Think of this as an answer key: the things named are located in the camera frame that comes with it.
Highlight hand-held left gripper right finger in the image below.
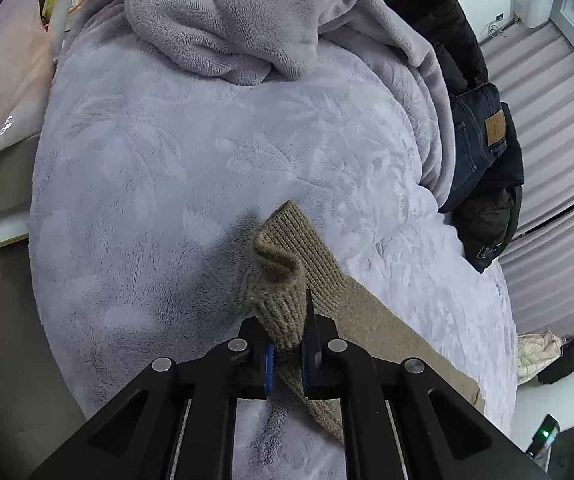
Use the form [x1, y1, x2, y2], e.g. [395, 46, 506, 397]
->
[303, 287, 552, 480]

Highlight lavender plush bed blanket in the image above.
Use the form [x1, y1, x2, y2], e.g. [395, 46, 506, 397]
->
[27, 35, 520, 480]

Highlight cream puffer jacket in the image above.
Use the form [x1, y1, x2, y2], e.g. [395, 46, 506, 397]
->
[517, 330, 565, 386]

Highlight blue jeans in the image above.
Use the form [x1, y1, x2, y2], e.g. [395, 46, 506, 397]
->
[439, 82, 508, 213]

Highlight black device with green light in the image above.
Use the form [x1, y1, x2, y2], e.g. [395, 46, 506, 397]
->
[526, 412, 562, 460]

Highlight white desk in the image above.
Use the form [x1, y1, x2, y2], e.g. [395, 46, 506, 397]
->
[0, 135, 42, 261]

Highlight brown knit sweater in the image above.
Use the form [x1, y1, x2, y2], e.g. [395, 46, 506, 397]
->
[239, 200, 486, 443]

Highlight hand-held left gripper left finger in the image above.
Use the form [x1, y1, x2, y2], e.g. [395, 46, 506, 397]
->
[29, 316, 274, 480]

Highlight wall socket with cable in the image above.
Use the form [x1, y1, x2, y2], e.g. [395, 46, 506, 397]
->
[487, 12, 508, 39]

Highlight white stand pole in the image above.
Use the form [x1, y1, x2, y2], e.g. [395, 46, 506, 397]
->
[47, 0, 78, 63]

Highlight black puffer jacket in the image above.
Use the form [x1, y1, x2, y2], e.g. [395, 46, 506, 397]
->
[392, 0, 525, 274]

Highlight grey fleece blanket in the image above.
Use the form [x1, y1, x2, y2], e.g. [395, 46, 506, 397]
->
[62, 0, 458, 206]

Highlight translucent plastic bag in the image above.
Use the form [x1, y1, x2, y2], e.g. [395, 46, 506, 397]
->
[0, 0, 55, 171]

